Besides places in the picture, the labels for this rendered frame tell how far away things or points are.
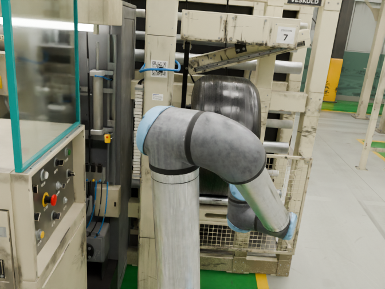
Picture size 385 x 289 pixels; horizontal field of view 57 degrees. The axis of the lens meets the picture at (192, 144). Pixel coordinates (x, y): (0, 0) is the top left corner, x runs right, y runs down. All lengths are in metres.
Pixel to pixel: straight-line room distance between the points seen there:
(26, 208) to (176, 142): 0.60
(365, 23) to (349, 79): 1.58
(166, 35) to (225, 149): 1.04
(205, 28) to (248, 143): 1.26
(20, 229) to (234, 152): 0.75
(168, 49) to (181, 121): 0.96
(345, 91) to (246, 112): 10.08
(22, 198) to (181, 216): 0.53
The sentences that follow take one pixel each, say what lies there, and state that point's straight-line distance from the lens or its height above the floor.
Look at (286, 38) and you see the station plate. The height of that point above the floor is 1.69.
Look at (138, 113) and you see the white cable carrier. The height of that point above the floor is 1.29.
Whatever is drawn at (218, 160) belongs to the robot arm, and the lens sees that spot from 0.70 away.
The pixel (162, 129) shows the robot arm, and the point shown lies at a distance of 0.73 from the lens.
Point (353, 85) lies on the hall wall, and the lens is 11.63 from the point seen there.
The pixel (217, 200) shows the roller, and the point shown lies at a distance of 1.77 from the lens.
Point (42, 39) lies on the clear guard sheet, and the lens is 1.24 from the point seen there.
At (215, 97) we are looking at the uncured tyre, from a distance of 1.57.
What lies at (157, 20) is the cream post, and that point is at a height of 1.72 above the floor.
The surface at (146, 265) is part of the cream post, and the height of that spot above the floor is 0.45.
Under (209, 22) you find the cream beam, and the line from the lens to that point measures 1.91.
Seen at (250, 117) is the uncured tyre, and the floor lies 1.35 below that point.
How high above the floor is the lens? 1.70
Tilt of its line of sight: 18 degrees down
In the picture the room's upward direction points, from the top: 5 degrees clockwise
